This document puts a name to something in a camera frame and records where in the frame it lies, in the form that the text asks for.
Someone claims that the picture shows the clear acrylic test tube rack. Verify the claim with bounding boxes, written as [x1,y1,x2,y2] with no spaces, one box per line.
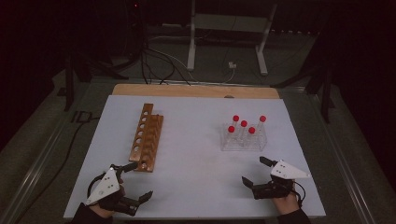
[219,121,269,152]

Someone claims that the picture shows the wooden test tube rack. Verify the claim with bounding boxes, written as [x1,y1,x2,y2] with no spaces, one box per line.
[128,103,164,173]

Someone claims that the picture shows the person's left hand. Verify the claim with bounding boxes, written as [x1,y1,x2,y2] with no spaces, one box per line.
[91,177,126,219]

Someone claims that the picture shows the bundle of black cables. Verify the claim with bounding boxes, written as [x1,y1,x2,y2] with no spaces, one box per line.
[139,36,191,86]

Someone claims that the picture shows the black floor cable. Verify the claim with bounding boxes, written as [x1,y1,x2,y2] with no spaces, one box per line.
[17,116,101,220]

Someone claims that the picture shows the black stand legs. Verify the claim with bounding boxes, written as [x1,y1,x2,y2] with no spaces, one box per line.
[270,31,336,124]
[62,54,129,112]

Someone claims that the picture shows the person's right hand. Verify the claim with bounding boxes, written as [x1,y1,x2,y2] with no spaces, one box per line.
[272,192,301,216]

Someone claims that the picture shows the white metal stand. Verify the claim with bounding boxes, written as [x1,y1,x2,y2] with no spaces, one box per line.
[186,0,278,77]

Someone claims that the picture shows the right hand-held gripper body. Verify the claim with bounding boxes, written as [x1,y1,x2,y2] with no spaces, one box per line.
[251,159,312,201]

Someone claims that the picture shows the red-capped test tube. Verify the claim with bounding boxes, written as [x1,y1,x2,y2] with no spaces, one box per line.
[255,115,268,144]
[245,126,257,147]
[226,125,236,148]
[238,119,249,146]
[231,114,241,141]

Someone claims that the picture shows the white cable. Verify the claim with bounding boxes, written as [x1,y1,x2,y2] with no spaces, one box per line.
[148,35,236,85]

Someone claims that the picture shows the aluminium frame rail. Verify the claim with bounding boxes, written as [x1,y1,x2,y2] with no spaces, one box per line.
[0,81,94,224]
[306,91,379,224]

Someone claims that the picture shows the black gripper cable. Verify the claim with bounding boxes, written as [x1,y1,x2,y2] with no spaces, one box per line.
[87,172,107,199]
[293,181,308,208]

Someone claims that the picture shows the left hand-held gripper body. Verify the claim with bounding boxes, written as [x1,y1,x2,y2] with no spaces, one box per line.
[83,167,141,217]

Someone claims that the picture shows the white table sheet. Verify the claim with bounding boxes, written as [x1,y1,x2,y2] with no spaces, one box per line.
[63,94,327,219]

